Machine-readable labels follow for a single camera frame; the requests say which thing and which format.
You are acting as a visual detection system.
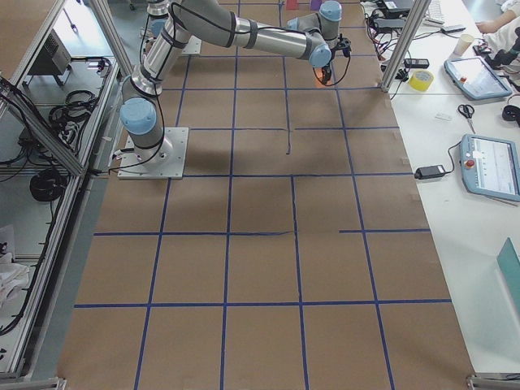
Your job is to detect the far teach pendant tablet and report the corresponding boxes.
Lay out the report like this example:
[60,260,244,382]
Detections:
[444,57,512,100]

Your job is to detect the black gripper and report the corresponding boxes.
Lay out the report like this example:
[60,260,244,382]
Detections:
[313,34,352,84]

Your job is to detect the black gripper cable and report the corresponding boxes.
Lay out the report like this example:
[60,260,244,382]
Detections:
[324,34,353,87]

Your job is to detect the red foam block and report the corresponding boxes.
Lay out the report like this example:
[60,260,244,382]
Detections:
[285,0,299,11]

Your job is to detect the aluminium frame post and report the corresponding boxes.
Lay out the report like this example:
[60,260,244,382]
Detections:
[380,0,431,93]

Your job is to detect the orange foam block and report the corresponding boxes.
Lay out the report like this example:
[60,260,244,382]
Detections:
[314,71,332,88]

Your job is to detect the teach pendant tablet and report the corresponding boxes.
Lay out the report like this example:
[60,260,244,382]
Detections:
[444,57,512,100]
[459,134,519,202]

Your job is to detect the black power adapter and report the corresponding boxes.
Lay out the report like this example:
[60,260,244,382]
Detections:
[414,165,447,180]

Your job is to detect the black remote control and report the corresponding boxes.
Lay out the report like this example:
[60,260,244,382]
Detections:
[403,58,430,69]

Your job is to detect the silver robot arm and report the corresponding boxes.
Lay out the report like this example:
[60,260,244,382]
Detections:
[119,1,238,168]
[170,1,351,85]

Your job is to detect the purple foam block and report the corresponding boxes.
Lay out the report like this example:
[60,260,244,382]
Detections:
[310,0,322,11]

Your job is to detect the black handled scissors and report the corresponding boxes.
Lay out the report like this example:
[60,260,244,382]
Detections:
[457,104,476,134]

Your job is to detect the yellow tape roll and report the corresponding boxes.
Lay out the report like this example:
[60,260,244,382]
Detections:
[409,70,434,92]

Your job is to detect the grey control box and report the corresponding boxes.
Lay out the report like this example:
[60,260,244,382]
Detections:
[28,29,72,86]

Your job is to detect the coiled black cable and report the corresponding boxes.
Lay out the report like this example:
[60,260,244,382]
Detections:
[29,168,65,202]

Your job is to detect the white paper cup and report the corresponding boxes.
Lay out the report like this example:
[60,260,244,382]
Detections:
[453,33,475,56]

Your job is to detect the near teach pendant tablet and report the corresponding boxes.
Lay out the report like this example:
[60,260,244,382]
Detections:
[459,134,519,202]

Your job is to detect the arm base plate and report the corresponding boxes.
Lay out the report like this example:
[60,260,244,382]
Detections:
[117,127,189,180]
[181,36,202,56]

